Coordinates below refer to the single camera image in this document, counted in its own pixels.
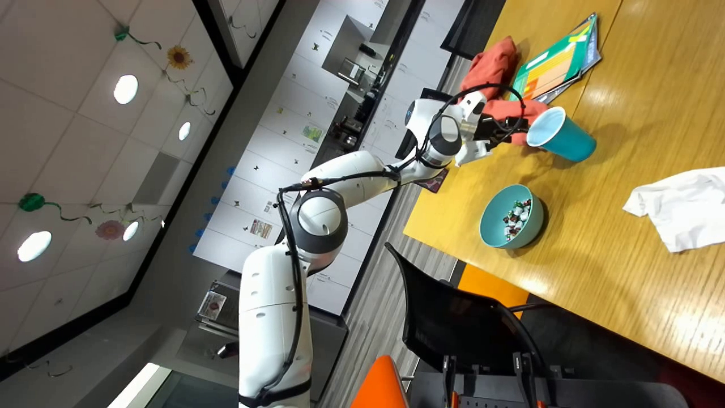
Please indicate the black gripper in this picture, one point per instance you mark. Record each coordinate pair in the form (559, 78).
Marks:
(500, 133)

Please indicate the orange sweatshirt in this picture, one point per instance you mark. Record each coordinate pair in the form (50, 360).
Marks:
(495, 70)

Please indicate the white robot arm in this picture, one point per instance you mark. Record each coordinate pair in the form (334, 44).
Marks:
(273, 318)

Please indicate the black mesh office chair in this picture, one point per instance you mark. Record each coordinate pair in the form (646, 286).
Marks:
(453, 318)

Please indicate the orange chair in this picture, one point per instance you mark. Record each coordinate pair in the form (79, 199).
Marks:
(381, 386)

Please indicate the teal paper cup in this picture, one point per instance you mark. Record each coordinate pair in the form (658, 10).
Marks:
(566, 138)

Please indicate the teal bowl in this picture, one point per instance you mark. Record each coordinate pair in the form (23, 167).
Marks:
(513, 219)

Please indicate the colourful picture book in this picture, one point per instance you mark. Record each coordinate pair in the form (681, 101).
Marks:
(562, 59)

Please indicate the orange seat cushion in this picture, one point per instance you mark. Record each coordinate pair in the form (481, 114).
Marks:
(491, 286)

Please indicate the white crumpled tissue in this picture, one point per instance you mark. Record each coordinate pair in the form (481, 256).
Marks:
(681, 207)

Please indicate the round ceiling light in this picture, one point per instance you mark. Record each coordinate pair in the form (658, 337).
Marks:
(130, 231)
(185, 131)
(125, 90)
(35, 246)

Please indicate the sunflower ceiling decoration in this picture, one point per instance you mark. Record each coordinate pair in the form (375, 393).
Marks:
(179, 57)

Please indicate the green ceiling decoration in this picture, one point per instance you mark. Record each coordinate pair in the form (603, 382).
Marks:
(32, 202)
(120, 33)

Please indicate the pink ceiling decoration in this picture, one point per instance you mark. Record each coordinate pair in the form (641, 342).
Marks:
(109, 231)

